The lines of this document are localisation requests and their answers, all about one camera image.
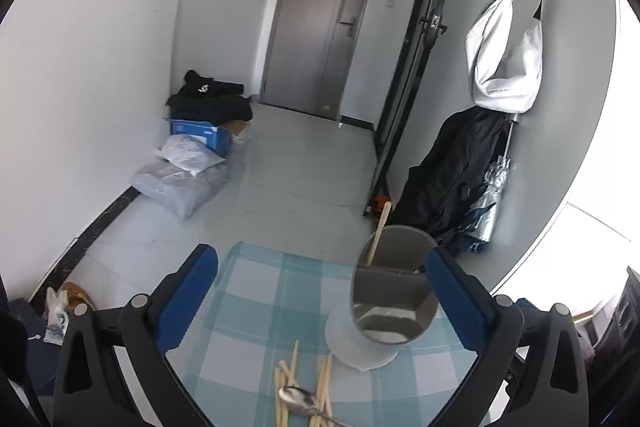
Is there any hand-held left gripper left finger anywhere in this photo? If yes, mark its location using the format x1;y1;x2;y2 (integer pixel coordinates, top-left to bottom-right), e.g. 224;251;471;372
52;243;219;427

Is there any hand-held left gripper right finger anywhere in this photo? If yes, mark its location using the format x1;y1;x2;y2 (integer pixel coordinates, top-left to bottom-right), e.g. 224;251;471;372
424;246;593;427

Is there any white cylindrical utensil holder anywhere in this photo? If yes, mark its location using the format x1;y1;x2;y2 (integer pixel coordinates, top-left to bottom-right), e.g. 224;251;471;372
324;224;441;370

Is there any metal spoon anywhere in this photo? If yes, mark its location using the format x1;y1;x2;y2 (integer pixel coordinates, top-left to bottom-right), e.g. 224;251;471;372
278;384;351;427

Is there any teal checked tablecloth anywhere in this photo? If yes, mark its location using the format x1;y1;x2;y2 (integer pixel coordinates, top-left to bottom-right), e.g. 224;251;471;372
165;241;481;427

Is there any grey plastic package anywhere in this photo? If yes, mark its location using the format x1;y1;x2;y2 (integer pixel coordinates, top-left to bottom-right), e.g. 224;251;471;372
131;159;228;220

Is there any brown paper bag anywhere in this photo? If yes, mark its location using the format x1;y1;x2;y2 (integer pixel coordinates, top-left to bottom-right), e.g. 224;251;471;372
60;282;93;315

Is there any black jacket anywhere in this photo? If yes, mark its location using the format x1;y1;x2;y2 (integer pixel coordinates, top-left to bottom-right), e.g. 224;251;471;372
397;107;513;253

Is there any white plastic package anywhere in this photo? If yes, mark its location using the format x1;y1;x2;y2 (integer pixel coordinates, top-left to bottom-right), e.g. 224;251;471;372
156;134;226;175

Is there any white printed plastic bag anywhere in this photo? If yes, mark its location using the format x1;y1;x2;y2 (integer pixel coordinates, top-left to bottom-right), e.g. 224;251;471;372
44;288;71;345

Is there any blue cardboard box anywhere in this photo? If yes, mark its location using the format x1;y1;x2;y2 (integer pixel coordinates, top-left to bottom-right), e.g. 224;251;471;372
170;119;233;155

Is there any brown cardboard flap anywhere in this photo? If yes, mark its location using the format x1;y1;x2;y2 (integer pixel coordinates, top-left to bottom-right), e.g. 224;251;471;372
220;119;251;142

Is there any black clothes pile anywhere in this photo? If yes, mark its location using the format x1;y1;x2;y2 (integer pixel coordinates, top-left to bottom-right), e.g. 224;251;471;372
167;69;253;125

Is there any black framed glass door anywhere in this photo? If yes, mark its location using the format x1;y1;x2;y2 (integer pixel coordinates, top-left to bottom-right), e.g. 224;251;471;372
360;0;463;218

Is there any grey door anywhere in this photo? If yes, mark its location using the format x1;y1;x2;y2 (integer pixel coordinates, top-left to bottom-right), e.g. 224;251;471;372
260;0;383;118

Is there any white bag with black strap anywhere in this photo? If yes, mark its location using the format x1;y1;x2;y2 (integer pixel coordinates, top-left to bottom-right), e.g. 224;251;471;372
465;0;551;114

